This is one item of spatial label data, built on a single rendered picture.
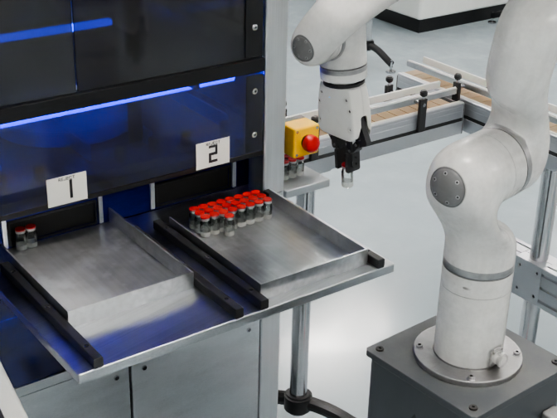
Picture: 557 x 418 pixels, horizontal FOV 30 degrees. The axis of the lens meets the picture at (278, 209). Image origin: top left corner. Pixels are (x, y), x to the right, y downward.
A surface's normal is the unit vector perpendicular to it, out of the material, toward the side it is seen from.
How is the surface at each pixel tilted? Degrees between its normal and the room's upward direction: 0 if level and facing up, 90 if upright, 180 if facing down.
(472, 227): 129
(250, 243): 0
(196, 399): 90
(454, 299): 90
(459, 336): 90
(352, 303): 0
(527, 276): 90
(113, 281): 0
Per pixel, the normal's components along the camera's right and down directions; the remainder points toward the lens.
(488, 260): 0.10, 0.45
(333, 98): -0.78, 0.29
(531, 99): 0.23, 0.73
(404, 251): 0.02, -0.90
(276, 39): 0.58, 0.36
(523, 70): -0.16, 0.53
